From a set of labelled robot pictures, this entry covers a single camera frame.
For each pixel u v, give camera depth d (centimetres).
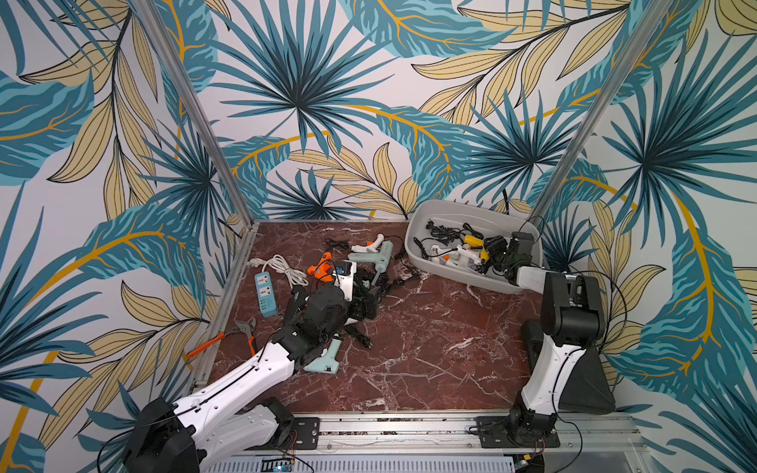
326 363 83
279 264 103
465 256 104
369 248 108
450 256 106
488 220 116
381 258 101
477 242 107
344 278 65
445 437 74
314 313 57
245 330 90
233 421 55
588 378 77
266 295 95
